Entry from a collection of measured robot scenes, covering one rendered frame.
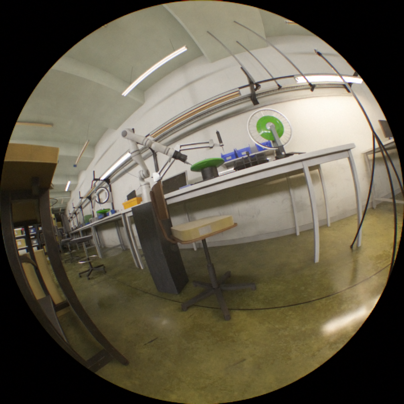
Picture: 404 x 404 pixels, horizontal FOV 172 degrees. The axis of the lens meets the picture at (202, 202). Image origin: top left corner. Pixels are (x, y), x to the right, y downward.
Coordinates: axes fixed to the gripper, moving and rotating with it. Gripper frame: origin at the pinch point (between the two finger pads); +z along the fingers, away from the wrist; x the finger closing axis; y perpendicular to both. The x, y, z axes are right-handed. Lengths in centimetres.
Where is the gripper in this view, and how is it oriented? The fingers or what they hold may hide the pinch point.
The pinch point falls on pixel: (191, 164)
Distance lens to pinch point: 115.9
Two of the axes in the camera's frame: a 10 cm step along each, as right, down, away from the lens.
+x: -3.1, 1.0, 9.5
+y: 3.3, -9.2, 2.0
